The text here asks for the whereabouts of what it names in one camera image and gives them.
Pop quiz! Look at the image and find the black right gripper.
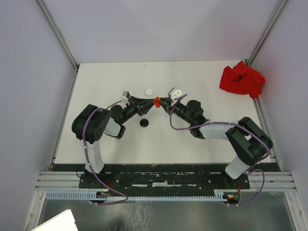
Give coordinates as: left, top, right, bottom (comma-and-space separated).
157, 97, 193, 125

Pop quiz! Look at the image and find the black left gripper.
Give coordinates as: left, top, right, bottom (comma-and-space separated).
120, 95, 156, 124

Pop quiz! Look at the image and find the orange earbud charging case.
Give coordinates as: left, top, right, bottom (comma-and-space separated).
153, 97, 161, 108

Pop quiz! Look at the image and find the white earbud charging case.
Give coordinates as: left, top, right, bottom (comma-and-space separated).
144, 89, 154, 96

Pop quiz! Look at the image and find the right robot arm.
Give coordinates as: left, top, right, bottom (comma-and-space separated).
154, 96, 273, 188

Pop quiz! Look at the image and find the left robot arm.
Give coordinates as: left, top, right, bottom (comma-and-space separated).
72, 95, 155, 188

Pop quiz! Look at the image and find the black earbud charging case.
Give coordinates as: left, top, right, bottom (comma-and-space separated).
140, 118, 149, 128

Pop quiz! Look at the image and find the red cloth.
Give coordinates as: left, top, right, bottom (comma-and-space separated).
219, 61, 266, 98

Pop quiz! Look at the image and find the white paper sheet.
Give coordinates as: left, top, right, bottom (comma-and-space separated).
33, 209, 78, 231

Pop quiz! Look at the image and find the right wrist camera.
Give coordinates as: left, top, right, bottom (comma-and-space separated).
167, 88, 183, 101

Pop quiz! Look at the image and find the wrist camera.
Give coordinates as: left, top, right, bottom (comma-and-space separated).
121, 91, 130, 103
167, 88, 183, 101

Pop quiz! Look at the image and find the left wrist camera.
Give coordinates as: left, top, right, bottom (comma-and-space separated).
121, 91, 130, 103

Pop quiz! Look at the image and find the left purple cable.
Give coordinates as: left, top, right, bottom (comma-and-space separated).
81, 100, 129, 205

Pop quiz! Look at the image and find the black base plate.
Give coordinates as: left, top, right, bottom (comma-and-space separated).
78, 164, 251, 191

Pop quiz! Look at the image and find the white cable duct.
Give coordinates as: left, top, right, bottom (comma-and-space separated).
45, 190, 227, 202

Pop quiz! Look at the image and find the left aluminium frame post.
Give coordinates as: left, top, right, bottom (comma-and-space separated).
36, 0, 79, 70

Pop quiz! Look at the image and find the aluminium frame post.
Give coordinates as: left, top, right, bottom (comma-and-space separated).
245, 0, 289, 66
36, 0, 79, 70

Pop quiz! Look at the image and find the aluminium front rail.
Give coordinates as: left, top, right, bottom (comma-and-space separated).
36, 172, 296, 192

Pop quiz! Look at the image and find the right aluminium frame post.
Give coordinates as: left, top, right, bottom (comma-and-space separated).
245, 0, 289, 66

